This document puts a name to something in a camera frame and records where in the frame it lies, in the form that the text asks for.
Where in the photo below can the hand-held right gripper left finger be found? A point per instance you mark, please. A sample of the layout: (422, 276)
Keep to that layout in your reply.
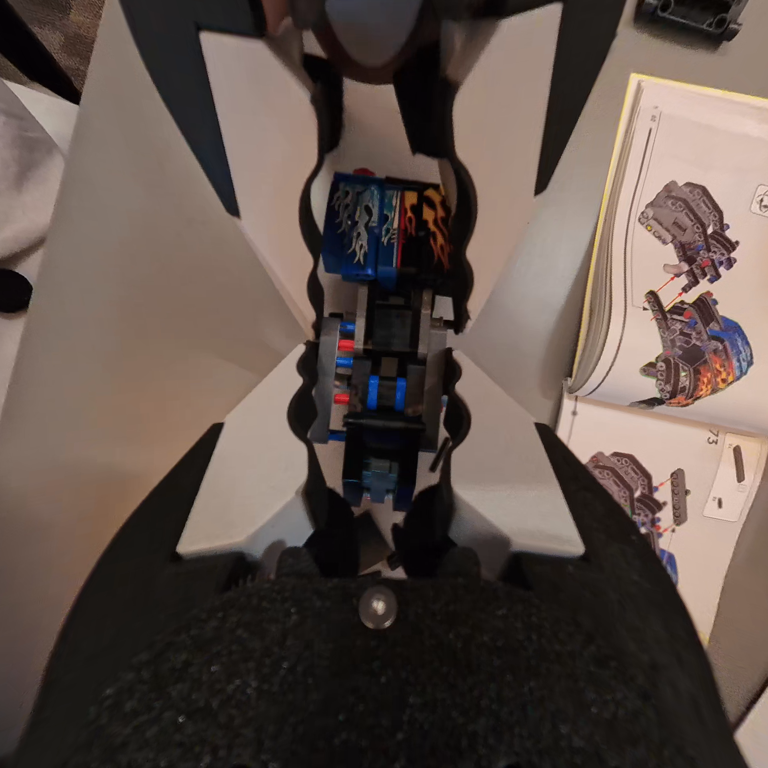
(240, 480)

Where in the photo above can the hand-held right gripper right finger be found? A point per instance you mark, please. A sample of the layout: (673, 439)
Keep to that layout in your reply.
(510, 480)

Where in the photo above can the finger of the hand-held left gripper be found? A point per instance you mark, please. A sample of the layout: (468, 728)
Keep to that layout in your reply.
(264, 150)
(510, 150)

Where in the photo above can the blue black flame lego model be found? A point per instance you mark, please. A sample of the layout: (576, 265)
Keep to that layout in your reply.
(390, 336)

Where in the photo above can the thin black lego axle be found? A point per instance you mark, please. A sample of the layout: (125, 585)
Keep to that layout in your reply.
(441, 454)

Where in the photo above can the lego instruction booklet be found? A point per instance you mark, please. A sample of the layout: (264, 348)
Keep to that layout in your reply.
(678, 336)

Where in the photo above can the dark chair leg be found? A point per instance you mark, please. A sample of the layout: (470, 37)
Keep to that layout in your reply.
(36, 54)

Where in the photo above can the grey cloth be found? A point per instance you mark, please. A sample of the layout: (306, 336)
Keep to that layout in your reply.
(24, 180)

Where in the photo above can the small black round object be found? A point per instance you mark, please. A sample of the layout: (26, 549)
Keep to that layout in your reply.
(12, 291)

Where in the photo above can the black lego frame piece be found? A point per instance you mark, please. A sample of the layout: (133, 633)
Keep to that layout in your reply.
(687, 18)

